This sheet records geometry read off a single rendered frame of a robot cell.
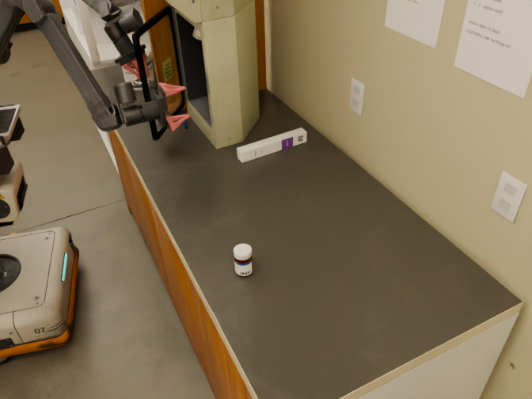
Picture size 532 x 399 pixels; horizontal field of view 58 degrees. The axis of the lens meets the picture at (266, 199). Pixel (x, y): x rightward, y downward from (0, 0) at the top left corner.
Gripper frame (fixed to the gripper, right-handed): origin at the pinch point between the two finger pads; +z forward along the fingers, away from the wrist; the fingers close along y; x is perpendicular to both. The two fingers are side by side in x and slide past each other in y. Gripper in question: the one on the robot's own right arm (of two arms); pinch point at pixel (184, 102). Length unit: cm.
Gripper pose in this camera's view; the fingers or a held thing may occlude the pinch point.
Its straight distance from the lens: 157.6
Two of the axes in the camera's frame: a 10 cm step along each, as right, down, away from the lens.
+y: -0.3, -7.9, -6.2
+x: -4.5, -5.4, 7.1
